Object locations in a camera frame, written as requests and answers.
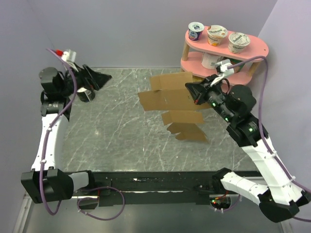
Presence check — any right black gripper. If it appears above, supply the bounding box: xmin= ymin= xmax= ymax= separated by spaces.
xmin=185 ymin=74 xmax=235 ymax=123

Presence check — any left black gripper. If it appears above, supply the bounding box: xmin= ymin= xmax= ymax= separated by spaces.
xmin=59 ymin=62 xmax=111 ymax=96

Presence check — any brown cardboard box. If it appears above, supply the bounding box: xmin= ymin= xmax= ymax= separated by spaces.
xmin=138 ymin=71 xmax=210 ymax=142

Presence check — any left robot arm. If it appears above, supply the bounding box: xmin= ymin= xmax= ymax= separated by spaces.
xmin=21 ymin=65 xmax=112 ymax=203

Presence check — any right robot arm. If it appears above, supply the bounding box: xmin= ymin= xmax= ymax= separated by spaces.
xmin=185 ymin=75 xmax=311 ymax=223

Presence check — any black white yogurt cup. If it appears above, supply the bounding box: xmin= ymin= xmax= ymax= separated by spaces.
xmin=77 ymin=87 xmax=96 ymax=102

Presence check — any pink three-tier shelf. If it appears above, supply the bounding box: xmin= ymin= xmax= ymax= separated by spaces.
xmin=179 ymin=26 xmax=270 ymax=86

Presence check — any white cup middle shelf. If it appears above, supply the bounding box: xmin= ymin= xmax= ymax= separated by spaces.
xmin=201 ymin=52 xmax=223 ymax=69

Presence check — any green package middle shelf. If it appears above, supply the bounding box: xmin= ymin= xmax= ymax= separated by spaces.
xmin=229 ymin=58 xmax=245 ymax=73

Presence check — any orange Chobani yogurt cup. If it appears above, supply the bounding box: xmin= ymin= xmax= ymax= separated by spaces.
xmin=207 ymin=25 xmax=228 ymax=46

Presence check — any blue white yogurt cup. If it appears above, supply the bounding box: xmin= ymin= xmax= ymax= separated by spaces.
xmin=188 ymin=22 xmax=205 ymax=41

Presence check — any white Chobani yogurt cup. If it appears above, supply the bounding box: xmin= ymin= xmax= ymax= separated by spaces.
xmin=228 ymin=32 xmax=251 ymax=54

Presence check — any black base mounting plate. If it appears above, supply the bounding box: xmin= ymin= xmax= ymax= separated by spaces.
xmin=59 ymin=171 xmax=262 ymax=209

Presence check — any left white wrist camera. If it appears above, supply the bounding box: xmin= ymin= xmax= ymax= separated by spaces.
xmin=55 ymin=49 xmax=76 ymax=64

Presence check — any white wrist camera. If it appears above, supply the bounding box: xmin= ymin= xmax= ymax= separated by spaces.
xmin=210 ymin=59 xmax=234 ymax=86
xmin=55 ymin=49 xmax=76 ymax=64

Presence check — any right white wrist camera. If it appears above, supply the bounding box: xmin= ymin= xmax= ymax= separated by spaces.
xmin=210 ymin=59 xmax=234 ymax=86

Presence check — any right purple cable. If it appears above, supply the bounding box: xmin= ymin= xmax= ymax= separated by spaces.
xmin=213 ymin=55 xmax=311 ymax=223

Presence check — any purple cable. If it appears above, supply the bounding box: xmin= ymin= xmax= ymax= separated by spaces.
xmin=38 ymin=48 xmax=126 ymax=221
xmin=213 ymin=55 xmax=311 ymax=223

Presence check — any aluminium frame rail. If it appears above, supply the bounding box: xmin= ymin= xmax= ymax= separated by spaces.
xmin=13 ymin=192 xmax=32 ymax=233

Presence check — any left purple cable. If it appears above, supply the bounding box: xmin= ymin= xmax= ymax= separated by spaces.
xmin=38 ymin=48 xmax=126 ymax=221

